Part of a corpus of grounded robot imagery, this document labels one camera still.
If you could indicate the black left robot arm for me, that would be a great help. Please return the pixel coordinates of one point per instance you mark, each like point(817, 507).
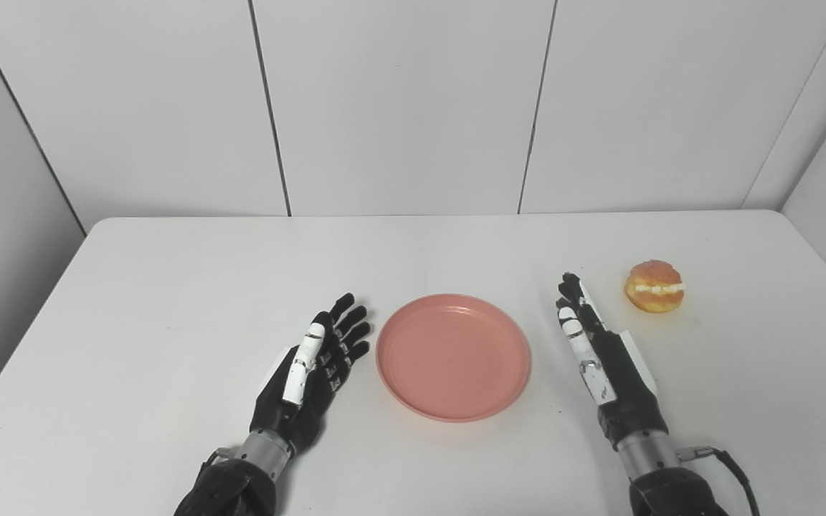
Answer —
point(241, 484)

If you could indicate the pink round plate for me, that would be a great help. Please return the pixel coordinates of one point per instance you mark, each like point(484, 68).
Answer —
point(452, 357)

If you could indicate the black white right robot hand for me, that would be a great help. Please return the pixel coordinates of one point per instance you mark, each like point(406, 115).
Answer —
point(621, 387)

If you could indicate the cream puff pastry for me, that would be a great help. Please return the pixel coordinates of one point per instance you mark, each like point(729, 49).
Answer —
point(655, 287)

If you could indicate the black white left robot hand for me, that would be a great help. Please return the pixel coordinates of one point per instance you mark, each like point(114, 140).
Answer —
point(298, 394)

